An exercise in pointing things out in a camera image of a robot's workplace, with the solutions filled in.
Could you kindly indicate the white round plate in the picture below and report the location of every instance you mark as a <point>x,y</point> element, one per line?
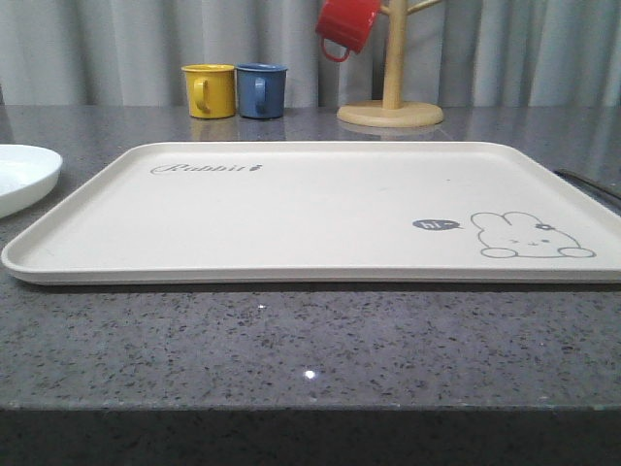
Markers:
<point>28,174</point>

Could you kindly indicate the silver metal fork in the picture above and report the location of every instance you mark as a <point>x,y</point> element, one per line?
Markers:
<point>599,190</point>

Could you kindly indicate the cream rabbit serving tray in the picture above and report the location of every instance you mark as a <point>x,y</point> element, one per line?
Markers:
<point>322,211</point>

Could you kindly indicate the wooden mug tree stand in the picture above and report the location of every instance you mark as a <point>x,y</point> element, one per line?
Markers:
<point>392,111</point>

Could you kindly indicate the blue mug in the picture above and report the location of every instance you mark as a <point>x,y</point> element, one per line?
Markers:
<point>260,90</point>

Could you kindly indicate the yellow mug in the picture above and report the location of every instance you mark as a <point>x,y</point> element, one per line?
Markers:
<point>210,90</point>

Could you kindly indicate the red mug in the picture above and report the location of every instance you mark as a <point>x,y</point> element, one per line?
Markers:
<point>347,23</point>

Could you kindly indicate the grey curtain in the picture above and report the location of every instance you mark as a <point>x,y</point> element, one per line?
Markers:
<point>458,53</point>

